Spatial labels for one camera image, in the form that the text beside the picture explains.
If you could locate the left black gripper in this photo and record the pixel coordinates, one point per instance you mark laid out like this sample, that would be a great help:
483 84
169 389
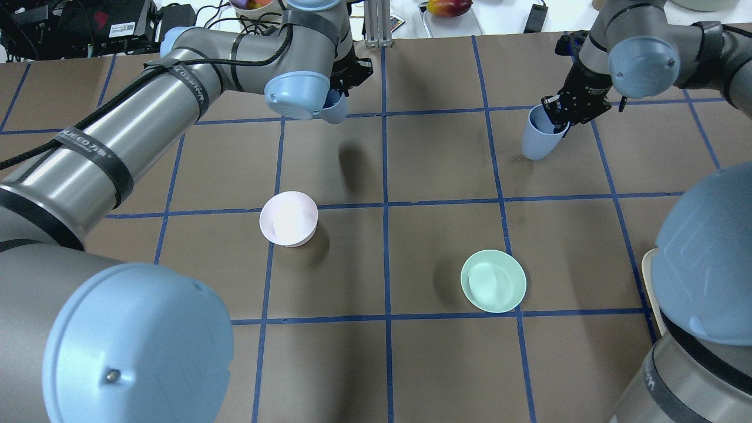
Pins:
351 71

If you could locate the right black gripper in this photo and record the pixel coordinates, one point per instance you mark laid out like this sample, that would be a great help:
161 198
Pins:
589 84

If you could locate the light blue cup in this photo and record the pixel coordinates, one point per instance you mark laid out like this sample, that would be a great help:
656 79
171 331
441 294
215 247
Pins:
536 143
335 107

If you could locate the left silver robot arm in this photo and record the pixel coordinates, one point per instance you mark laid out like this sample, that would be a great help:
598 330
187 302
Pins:
87 338

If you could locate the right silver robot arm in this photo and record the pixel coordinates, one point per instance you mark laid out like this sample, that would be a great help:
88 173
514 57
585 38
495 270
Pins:
697 277

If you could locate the bowl of coloured blocks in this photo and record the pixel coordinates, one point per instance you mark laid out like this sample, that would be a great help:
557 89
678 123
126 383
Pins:
264 10

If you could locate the red yellow mango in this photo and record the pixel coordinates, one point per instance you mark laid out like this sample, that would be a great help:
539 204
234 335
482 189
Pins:
448 8

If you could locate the pink bowl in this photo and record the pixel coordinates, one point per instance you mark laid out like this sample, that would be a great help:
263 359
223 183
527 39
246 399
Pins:
289 219

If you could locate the cream toaster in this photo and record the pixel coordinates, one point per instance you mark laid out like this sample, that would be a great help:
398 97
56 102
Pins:
646 267

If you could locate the mint green bowl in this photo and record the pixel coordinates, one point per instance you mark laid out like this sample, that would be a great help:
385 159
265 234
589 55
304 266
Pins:
493 281

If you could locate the black computer box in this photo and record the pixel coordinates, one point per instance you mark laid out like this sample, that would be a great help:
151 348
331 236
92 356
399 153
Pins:
50 30

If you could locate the aluminium frame post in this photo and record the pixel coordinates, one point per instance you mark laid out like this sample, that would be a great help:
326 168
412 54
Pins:
377 20

